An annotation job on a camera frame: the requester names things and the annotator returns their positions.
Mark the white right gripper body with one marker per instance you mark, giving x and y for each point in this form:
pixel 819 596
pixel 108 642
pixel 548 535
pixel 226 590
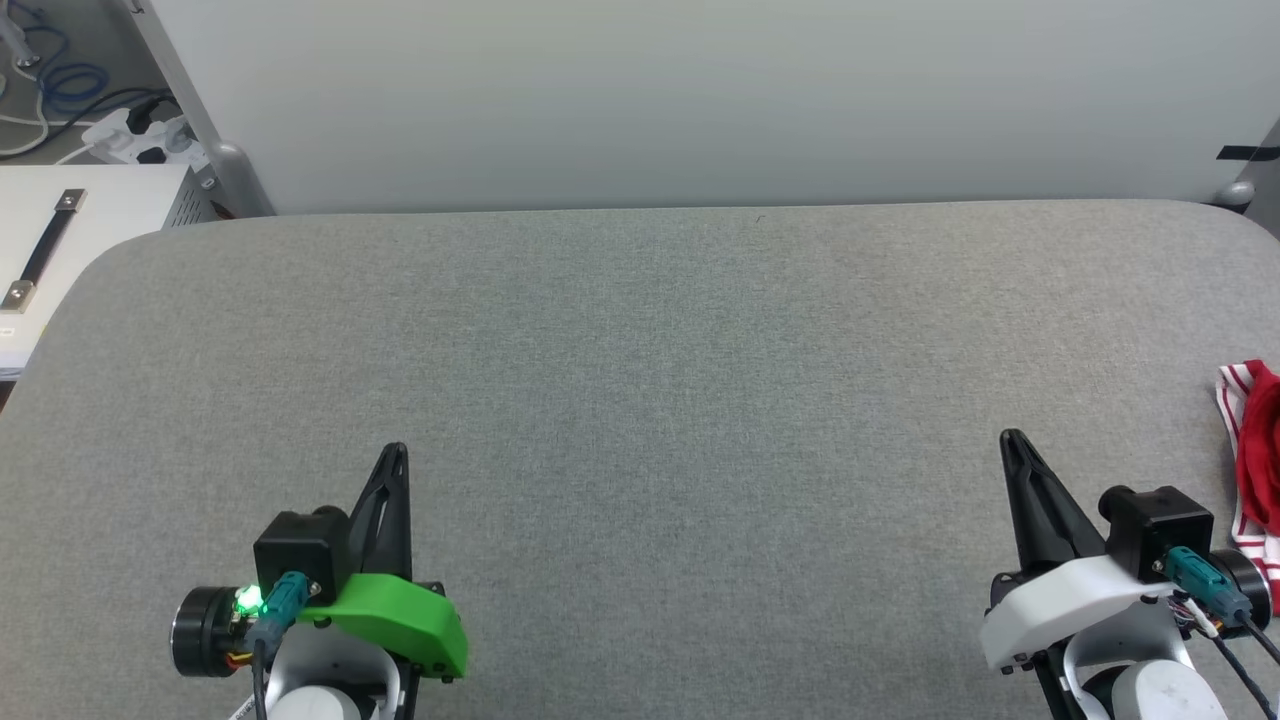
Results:
pixel 1050 610

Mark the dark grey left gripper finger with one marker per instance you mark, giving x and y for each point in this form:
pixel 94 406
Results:
pixel 400 540
pixel 370 540

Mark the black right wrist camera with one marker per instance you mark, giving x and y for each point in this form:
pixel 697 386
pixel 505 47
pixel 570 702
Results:
pixel 1160 525

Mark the white power strip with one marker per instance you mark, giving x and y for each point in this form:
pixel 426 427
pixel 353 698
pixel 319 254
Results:
pixel 115 135

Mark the red Bulls basketball jersey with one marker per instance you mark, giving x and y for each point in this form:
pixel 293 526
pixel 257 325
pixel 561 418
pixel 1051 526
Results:
pixel 1262 450

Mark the grey round partition foot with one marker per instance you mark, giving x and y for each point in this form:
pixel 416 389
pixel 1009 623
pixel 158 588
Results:
pixel 1238 193

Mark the black tape strip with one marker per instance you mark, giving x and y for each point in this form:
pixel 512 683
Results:
pixel 1245 153

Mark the grey metal chair leg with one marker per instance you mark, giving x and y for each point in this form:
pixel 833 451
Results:
pixel 20 45

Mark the white equipment case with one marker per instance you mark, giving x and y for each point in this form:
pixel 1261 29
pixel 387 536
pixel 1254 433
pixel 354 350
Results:
pixel 120 200

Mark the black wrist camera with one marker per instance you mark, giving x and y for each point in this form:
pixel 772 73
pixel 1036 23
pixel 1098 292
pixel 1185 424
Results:
pixel 295 545
pixel 1160 525

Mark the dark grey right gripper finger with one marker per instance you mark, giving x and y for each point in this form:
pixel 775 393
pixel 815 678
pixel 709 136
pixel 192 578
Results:
pixel 1035 535
pixel 1075 535

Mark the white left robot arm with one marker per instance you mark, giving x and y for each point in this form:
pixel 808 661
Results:
pixel 320 695

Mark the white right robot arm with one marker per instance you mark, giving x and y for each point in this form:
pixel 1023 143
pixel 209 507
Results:
pixel 1160 690

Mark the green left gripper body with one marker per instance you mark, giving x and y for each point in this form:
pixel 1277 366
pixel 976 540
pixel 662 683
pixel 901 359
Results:
pixel 410 620

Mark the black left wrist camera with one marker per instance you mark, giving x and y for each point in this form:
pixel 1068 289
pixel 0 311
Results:
pixel 295 545

